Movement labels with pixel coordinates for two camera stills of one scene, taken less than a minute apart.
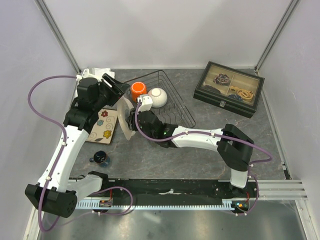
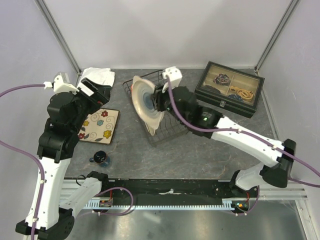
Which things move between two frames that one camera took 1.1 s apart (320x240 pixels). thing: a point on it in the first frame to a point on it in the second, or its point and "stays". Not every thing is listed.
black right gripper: x=131 y=119 to x=159 y=96
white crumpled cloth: x=99 y=72 stays
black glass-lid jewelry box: x=233 y=89 stays
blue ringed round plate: x=124 y=107 to x=141 y=90
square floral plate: x=104 y=128 stays
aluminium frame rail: x=46 y=14 stays
